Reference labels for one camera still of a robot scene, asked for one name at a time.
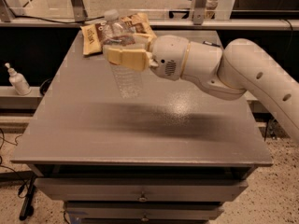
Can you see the upper cabinet drawer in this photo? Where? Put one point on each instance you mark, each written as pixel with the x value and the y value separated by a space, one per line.
pixel 141 190

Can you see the metal frame post right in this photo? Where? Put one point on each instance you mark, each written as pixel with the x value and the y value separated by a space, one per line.
pixel 198 11

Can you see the metal frame post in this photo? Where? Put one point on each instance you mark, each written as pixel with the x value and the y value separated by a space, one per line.
pixel 80 14
pixel 198 11

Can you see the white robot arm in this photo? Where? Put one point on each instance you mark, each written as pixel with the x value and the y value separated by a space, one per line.
pixel 223 73

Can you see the lower cabinet drawer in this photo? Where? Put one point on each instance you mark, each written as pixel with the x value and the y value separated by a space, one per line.
pixel 144 211

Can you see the metal frame post left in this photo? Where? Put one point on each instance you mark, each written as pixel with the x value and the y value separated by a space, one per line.
pixel 80 14

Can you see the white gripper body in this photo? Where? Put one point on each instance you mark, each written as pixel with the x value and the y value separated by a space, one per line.
pixel 168 57

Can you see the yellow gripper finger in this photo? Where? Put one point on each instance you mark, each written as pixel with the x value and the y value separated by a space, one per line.
pixel 144 39
pixel 135 59

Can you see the brown chip bag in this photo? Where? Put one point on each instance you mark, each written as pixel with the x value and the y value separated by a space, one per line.
pixel 138 23

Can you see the grey drawer cabinet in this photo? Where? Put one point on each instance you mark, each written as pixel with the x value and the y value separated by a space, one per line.
pixel 83 128

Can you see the clear plastic water bottle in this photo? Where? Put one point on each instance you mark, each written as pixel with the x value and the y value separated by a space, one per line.
pixel 117 33

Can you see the small dark blue packet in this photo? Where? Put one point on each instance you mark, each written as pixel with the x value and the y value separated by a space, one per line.
pixel 211 43

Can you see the white pump dispenser bottle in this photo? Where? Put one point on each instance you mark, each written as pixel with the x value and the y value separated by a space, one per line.
pixel 18 81

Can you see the cabinet drawer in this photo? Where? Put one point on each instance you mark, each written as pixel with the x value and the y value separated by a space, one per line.
pixel 144 211
pixel 141 190

